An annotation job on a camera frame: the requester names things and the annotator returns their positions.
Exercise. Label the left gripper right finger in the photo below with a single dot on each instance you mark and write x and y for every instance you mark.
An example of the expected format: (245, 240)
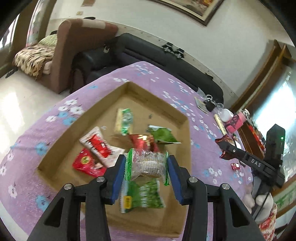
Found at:
(231, 219)

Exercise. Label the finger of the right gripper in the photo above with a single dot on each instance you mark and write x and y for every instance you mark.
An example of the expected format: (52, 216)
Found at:
(238, 153)

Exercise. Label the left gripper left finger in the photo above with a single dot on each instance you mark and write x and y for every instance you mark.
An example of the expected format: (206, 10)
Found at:
(61, 219)

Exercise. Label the small red candy bar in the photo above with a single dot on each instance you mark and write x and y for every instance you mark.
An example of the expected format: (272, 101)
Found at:
(235, 166)

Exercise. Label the red snack packet yellow logo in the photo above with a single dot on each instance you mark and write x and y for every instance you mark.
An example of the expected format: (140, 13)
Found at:
(86, 163)

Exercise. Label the green leaf snack packet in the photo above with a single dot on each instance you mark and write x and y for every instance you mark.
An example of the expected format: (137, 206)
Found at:
(162, 135)

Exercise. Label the white red snack packet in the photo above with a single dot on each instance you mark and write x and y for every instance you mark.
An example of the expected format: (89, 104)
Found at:
(106, 154)

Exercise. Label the red gold snack packet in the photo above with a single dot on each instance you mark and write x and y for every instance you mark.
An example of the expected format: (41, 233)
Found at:
(145, 142)

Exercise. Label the green white snack packet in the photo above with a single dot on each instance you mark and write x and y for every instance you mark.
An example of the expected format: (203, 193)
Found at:
(140, 195)

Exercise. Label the clear green cracker packet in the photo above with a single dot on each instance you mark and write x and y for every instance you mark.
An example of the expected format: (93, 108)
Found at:
(140, 162)

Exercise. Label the green white wafer packet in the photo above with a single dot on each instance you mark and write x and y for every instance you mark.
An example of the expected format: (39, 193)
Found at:
(123, 122)

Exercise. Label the floral sleeve right forearm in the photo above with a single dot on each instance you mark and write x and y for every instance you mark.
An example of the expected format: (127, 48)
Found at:
(267, 228)

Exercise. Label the right hand white glove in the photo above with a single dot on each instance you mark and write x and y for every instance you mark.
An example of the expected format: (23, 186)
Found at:
(265, 202)

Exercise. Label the pink box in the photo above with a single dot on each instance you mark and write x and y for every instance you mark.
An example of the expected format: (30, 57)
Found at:
(236, 122)

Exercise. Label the long cream snack bar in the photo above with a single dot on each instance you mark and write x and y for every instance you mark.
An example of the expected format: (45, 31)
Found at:
(220, 124)

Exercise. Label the black small object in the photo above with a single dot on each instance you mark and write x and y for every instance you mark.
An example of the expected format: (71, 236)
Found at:
(210, 105)

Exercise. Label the black clip gadget on sofa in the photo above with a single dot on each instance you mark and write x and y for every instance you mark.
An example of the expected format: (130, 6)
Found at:
(169, 47)

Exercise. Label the black leather sofa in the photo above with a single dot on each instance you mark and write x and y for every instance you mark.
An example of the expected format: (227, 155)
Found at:
(127, 49)

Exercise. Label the leopard print blanket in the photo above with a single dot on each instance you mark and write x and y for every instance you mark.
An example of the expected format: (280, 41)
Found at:
(31, 60)

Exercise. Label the green pillow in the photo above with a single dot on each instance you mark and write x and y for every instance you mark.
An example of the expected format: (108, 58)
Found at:
(50, 40)

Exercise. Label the brown fabric armchair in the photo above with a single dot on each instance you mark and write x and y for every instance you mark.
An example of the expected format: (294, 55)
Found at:
(74, 36)

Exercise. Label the framed wall painting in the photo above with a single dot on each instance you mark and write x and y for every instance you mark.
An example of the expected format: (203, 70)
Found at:
(200, 10)

